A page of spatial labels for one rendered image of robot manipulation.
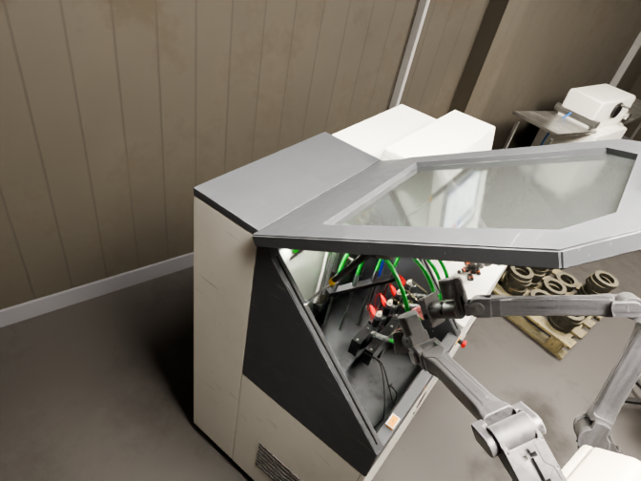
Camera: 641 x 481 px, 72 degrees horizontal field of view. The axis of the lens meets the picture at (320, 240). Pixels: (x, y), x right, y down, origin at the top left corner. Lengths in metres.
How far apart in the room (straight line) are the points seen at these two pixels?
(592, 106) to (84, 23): 4.52
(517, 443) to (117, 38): 2.23
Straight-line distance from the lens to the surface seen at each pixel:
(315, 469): 1.89
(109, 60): 2.47
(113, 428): 2.65
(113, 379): 2.81
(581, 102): 5.42
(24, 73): 2.42
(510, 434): 0.92
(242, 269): 1.44
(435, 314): 1.47
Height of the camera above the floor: 2.30
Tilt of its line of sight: 38 degrees down
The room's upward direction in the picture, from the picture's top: 13 degrees clockwise
